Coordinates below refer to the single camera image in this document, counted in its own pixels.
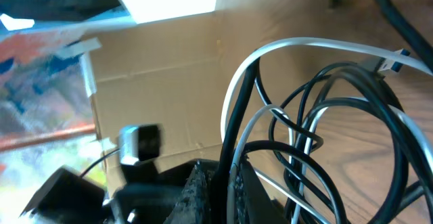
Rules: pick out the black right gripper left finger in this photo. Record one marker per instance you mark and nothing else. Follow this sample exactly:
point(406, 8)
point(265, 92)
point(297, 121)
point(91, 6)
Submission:
point(192, 205)

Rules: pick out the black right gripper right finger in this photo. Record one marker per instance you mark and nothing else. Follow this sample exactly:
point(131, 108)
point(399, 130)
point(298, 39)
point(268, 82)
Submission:
point(252, 203)

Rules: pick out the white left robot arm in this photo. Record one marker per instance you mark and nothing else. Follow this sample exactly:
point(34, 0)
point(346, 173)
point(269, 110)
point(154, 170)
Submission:
point(148, 196)

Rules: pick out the brown cardboard panel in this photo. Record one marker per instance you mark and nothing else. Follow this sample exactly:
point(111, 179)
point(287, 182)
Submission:
point(173, 73)

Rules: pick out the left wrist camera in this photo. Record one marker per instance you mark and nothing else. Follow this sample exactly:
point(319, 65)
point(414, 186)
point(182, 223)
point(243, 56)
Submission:
point(139, 143)

